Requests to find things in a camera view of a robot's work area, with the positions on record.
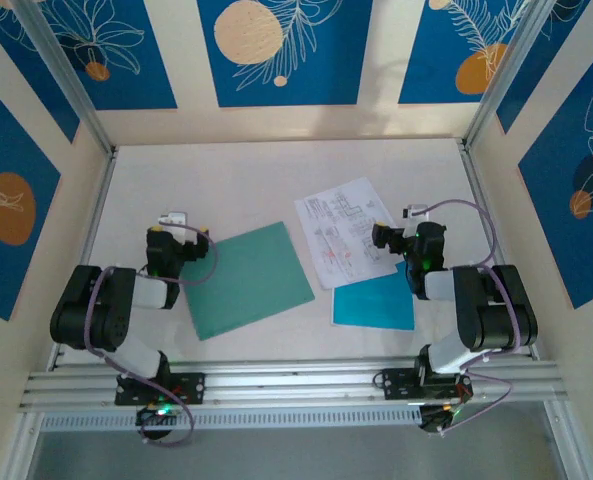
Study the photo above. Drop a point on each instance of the white engineering drawing sheet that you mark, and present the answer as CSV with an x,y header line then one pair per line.
x,y
336,235

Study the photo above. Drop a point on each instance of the green folder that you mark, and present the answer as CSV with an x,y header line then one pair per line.
x,y
251,280

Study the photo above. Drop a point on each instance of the blue plastic sheet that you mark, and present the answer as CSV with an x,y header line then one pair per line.
x,y
373,305

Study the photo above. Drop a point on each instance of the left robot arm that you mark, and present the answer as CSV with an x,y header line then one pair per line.
x,y
76,310

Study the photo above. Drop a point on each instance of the black right controller box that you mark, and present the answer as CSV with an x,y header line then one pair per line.
x,y
441,417

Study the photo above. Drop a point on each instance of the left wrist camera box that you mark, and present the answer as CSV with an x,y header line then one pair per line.
x,y
172,218

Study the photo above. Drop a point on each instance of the aluminium side rail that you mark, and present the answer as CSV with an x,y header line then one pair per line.
x,y
491,240
98,215

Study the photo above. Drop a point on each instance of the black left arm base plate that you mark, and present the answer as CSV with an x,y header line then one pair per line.
x,y
191,387

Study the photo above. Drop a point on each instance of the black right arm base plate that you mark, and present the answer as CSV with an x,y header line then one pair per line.
x,y
398,382

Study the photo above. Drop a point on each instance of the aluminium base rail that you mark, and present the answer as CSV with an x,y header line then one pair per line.
x,y
286,385

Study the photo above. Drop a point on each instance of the aluminium frame post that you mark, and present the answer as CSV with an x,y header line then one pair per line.
x,y
516,70
66,75

